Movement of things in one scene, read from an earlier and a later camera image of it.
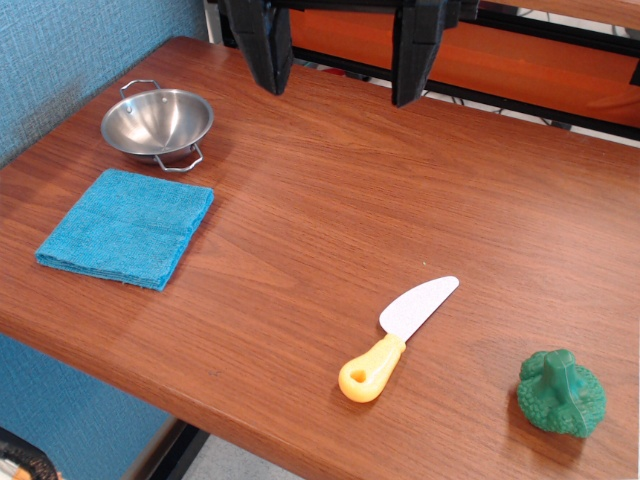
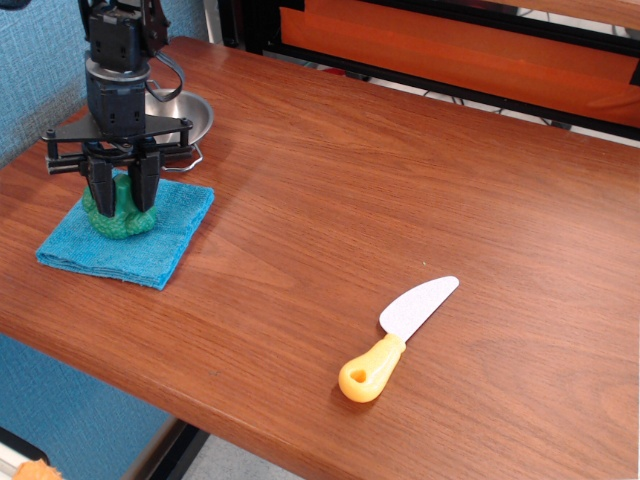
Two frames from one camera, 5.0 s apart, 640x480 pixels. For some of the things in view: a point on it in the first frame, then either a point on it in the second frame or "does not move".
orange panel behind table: [503, 62] does not move
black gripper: [419, 27] → [118, 123]
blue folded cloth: [128, 228] does not move
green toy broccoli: [560, 396] → [127, 220]
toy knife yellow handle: [361, 378] does not move
